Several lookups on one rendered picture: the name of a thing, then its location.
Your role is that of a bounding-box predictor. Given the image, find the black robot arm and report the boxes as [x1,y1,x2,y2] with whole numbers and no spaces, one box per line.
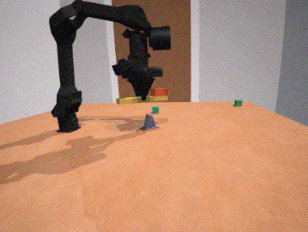
[49,0,171,132]

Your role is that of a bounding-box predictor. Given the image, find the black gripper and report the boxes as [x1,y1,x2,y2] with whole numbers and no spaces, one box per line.
[121,50,163,100]

